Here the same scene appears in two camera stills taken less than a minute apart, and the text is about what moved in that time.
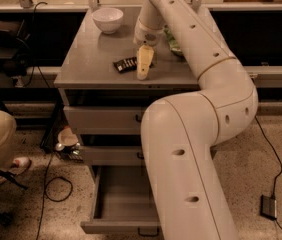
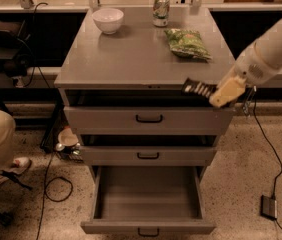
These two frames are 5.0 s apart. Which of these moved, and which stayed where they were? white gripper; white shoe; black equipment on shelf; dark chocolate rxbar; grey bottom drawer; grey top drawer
Moved: white gripper; dark chocolate rxbar
Stayed: grey bottom drawer; white shoe; black equipment on shelf; grey top drawer
